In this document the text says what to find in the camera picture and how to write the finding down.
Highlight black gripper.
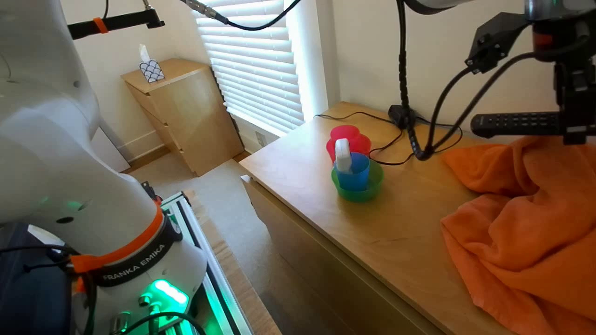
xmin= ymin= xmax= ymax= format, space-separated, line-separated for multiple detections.
xmin=527 ymin=16 xmax=596 ymax=146

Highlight black remote control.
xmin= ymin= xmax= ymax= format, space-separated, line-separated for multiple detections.
xmin=469 ymin=109 xmax=568 ymax=139

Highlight orange cloth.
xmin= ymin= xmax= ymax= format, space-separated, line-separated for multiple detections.
xmin=440 ymin=133 xmax=596 ymax=335

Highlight black round device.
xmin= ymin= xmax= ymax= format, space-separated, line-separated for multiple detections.
xmin=386 ymin=102 xmax=419 ymax=131

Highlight light wooden dresser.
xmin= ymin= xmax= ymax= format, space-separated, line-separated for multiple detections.
xmin=238 ymin=98 xmax=596 ymax=335

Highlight blue plastic cup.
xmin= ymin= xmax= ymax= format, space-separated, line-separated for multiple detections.
xmin=335 ymin=150 xmax=373 ymax=191

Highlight red plastic cup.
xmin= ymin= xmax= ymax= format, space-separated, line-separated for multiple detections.
xmin=324 ymin=122 xmax=374 ymax=165

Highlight green plastic cup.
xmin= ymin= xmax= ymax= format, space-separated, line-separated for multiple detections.
xmin=330 ymin=157 xmax=386 ymax=204

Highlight small white plastic item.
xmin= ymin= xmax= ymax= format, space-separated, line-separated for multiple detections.
xmin=332 ymin=135 xmax=356 ymax=174

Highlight white window blinds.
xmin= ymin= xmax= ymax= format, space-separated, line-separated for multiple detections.
xmin=194 ymin=0 xmax=307 ymax=135

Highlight small wooden cabinet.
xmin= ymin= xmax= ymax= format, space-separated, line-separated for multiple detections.
xmin=119 ymin=55 xmax=248 ymax=178

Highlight patterned tissue box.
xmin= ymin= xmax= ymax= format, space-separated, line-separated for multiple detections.
xmin=136 ymin=42 xmax=168 ymax=85

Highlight black rod with orange tape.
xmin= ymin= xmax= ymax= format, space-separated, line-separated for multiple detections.
xmin=65 ymin=7 xmax=168 ymax=40

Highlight dark blue bag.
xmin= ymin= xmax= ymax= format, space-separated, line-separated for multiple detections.
xmin=0 ymin=217 xmax=75 ymax=335

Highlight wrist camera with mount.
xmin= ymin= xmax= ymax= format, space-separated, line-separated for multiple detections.
xmin=464 ymin=10 xmax=544 ymax=74

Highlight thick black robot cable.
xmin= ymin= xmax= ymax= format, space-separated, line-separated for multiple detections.
xmin=395 ymin=0 xmax=536 ymax=161

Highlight thin black cable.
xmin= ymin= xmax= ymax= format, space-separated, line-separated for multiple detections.
xmin=319 ymin=107 xmax=466 ymax=169

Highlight black overhead cable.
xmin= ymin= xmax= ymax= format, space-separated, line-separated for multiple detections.
xmin=181 ymin=0 xmax=304 ymax=33

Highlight robot base frame green light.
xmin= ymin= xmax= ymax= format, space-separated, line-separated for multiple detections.
xmin=110 ymin=189 xmax=252 ymax=335

